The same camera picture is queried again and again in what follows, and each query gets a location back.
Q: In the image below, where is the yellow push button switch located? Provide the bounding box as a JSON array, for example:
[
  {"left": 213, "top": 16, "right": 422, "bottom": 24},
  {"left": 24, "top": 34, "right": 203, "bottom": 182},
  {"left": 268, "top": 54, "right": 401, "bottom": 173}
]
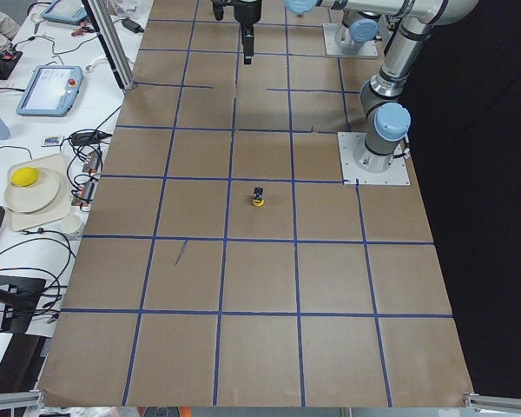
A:
[{"left": 251, "top": 187, "right": 265, "bottom": 208}]

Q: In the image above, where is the cream round plate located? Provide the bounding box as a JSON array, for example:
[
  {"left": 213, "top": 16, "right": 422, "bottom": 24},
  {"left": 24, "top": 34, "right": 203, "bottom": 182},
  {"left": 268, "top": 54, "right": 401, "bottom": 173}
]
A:
[{"left": 4, "top": 168, "right": 60, "bottom": 213}]

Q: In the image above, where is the black red device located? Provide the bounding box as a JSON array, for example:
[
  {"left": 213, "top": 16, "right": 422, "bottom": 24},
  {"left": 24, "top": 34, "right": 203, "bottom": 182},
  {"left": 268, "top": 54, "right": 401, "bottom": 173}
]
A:
[{"left": 0, "top": 50, "right": 23, "bottom": 80}]

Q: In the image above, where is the near teach pendant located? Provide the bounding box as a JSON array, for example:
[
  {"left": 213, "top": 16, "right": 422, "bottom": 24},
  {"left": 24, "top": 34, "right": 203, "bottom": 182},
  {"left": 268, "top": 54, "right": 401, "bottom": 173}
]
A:
[{"left": 16, "top": 65, "right": 83, "bottom": 117}]

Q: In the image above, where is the aluminium rail bottom left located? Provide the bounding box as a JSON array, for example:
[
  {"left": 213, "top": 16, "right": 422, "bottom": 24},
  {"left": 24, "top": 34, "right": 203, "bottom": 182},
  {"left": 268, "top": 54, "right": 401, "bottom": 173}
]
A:
[{"left": 0, "top": 390, "right": 45, "bottom": 410}]

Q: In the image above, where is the cream square tray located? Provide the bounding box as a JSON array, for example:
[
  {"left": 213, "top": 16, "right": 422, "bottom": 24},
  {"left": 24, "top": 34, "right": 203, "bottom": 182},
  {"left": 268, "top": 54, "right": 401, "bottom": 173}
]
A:
[{"left": 4, "top": 153, "right": 71, "bottom": 232}]

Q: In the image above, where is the copper circuit board upper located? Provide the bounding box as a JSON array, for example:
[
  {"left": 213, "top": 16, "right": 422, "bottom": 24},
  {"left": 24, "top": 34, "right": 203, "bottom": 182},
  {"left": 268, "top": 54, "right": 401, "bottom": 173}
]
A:
[{"left": 82, "top": 149, "right": 102, "bottom": 174}]

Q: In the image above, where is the aluminium rail bottom right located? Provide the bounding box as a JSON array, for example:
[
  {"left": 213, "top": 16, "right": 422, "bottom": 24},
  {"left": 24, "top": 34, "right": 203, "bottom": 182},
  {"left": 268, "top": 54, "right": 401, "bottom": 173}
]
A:
[{"left": 464, "top": 393, "right": 521, "bottom": 414}]

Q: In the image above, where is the small remote control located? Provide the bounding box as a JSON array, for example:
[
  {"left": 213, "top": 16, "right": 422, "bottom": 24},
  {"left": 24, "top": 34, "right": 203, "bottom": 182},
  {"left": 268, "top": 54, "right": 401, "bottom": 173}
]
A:
[{"left": 42, "top": 136, "right": 64, "bottom": 147}]

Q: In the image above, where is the teach pendant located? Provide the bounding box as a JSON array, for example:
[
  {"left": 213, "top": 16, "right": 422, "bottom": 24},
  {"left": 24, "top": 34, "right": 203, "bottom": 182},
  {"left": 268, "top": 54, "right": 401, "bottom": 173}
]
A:
[
  {"left": 41, "top": 0, "right": 87, "bottom": 25},
  {"left": 16, "top": 65, "right": 83, "bottom": 117}
]

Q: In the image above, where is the white paper cup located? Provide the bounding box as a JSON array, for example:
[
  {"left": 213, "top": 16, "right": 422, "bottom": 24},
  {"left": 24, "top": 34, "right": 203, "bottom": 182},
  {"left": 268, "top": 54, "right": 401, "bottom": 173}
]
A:
[{"left": 60, "top": 215, "right": 85, "bottom": 238}]

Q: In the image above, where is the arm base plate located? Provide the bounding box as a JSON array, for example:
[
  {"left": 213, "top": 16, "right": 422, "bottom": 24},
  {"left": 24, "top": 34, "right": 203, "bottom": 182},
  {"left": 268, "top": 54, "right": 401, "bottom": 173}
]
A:
[
  {"left": 338, "top": 132, "right": 410, "bottom": 186},
  {"left": 322, "top": 21, "right": 379, "bottom": 59}
]

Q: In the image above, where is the aluminium rail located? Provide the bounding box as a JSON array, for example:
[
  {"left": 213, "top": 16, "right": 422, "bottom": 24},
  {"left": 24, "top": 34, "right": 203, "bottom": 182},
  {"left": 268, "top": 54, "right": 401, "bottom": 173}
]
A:
[
  {"left": 464, "top": 393, "right": 521, "bottom": 414},
  {"left": 0, "top": 390, "right": 45, "bottom": 410}
]

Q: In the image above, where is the aluminium frame post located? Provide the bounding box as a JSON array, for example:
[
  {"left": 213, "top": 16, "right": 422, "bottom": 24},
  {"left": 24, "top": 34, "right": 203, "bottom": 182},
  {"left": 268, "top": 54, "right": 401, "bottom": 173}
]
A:
[{"left": 82, "top": 0, "right": 135, "bottom": 90}]

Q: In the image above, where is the black power adapter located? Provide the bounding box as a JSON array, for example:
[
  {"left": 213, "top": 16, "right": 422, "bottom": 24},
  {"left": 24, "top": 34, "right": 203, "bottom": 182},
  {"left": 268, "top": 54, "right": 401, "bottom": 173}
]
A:
[{"left": 121, "top": 17, "right": 144, "bottom": 34}]

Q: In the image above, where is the black power brick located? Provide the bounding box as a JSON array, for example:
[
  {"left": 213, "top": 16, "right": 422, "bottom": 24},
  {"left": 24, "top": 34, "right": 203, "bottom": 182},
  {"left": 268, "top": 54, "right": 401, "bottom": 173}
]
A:
[{"left": 69, "top": 130, "right": 111, "bottom": 146}]

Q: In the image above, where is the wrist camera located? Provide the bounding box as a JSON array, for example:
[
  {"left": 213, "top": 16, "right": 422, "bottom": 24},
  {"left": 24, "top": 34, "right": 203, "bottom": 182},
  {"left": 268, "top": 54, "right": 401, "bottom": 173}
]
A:
[{"left": 212, "top": 0, "right": 225, "bottom": 21}]

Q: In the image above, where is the far teach pendant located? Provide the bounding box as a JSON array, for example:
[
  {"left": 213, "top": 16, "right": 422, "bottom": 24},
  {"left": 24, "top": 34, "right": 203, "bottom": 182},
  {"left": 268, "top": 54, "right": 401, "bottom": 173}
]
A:
[{"left": 41, "top": 0, "right": 87, "bottom": 25}]

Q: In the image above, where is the black stand base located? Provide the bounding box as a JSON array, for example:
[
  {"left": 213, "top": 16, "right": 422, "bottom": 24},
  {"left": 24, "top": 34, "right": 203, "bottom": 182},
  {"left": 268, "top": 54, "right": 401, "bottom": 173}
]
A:
[{"left": 0, "top": 275, "right": 46, "bottom": 334}]

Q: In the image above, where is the copper circuit board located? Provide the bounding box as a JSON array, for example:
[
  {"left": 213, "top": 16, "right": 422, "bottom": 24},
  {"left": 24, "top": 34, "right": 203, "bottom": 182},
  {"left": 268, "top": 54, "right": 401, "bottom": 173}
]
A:
[
  {"left": 82, "top": 149, "right": 102, "bottom": 174},
  {"left": 72, "top": 181, "right": 96, "bottom": 207}
]

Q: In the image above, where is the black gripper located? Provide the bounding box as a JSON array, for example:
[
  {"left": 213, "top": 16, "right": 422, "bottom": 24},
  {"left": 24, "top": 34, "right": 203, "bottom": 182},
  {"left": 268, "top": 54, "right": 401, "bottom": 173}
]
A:
[{"left": 234, "top": 0, "right": 261, "bottom": 65}]

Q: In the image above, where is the copper circuit board lower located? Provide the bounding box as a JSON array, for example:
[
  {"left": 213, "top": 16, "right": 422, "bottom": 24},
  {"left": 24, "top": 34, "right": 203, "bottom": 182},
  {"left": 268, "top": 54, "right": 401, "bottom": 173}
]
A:
[{"left": 72, "top": 181, "right": 96, "bottom": 207}]

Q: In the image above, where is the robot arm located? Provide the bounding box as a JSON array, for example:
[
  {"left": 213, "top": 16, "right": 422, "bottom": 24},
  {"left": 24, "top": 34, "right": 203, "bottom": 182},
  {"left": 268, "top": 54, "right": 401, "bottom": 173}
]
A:
[
  {"left": 285, "top": 1, "right": 478, "bottom": 173},
  {"left": 212, "top": 0, "right": 381, "bottom": 65}
]

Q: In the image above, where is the yellow ball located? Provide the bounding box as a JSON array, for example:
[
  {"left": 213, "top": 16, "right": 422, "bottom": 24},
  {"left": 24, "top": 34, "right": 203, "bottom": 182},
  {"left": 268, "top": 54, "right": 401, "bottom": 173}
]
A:
[{"left": 10, "top": 167, "right": 39, "bottom": 187}]

